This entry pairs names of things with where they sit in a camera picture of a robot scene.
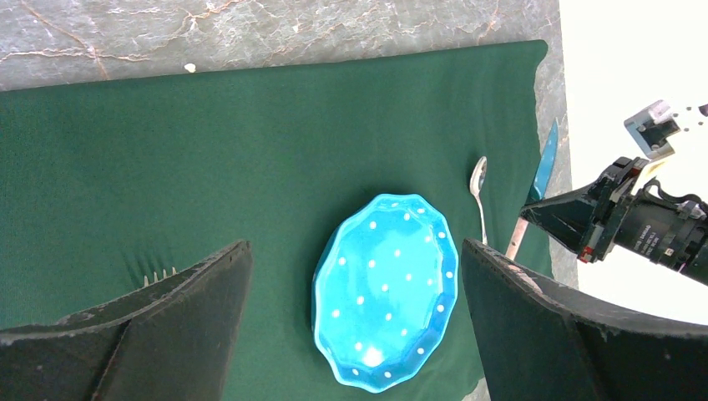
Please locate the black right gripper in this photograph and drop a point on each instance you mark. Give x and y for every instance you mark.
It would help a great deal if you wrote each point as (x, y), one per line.
(618, 210)

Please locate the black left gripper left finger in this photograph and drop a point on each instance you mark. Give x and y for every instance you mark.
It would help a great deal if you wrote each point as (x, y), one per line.
(170, 340)

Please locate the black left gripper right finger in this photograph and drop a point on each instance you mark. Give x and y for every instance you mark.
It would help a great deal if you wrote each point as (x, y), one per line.
(542, 340)

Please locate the black handled knife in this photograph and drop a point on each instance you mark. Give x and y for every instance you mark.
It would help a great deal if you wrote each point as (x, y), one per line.
(538, 187)

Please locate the silver fork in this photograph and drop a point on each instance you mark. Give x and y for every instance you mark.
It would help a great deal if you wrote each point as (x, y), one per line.
(158, 276)

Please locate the silver spoon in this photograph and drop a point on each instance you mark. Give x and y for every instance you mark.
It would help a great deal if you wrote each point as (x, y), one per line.
(475, 188)

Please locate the blue polka dot plate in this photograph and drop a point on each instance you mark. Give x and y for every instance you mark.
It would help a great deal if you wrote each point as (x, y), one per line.
(383, 292)

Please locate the dark green cloth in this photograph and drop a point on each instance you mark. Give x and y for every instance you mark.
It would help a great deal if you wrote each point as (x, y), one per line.
(100, 180)

